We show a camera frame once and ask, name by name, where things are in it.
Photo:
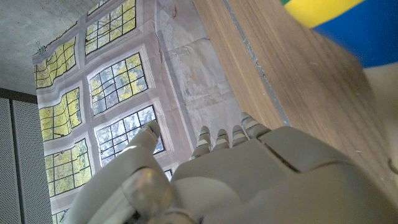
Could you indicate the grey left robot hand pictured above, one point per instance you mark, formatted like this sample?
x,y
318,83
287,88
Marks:
x,y
248,186

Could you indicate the printed bay window backdrop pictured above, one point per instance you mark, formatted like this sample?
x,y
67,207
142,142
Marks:
x,y
124,77

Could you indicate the colourful striped wooden maraca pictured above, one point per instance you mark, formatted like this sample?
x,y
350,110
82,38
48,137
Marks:
x,y
357,37

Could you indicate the grey perforated panel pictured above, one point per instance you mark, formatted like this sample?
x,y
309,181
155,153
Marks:
x,y
18,161

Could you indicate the metal binder clip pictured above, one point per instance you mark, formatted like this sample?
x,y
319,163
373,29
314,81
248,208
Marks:
x,y
40,47

